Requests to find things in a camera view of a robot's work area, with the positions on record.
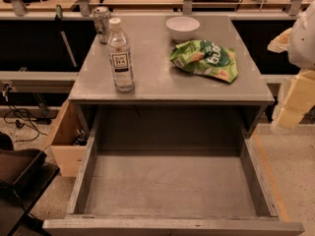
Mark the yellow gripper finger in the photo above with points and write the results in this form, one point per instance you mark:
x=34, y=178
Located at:
x=298, y=99

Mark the clear plastic water bottle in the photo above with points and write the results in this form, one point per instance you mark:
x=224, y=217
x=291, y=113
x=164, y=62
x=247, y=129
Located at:
x=120, y=56

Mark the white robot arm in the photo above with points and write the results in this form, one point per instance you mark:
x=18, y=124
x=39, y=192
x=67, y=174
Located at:
x=299, y=43

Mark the silver 7up soda can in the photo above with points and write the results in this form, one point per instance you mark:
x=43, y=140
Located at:
x=101, y=23

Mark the green chip bag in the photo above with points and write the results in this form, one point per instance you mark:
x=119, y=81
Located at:
x=205, y=58

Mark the grey metal cabinet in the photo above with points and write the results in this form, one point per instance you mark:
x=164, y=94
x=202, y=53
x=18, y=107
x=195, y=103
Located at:
x=158, y=81

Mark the white ceramic bowl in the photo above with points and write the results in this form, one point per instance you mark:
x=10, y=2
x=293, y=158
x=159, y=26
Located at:
x=182, y=28

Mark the grey open drawer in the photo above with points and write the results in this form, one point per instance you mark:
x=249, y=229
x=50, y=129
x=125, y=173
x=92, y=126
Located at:
x=166, y=171

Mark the wooden box on floor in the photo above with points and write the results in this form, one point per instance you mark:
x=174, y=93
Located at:
x=63, y=133

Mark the black chair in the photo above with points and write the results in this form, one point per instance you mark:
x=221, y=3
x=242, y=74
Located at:
x=24, y=177

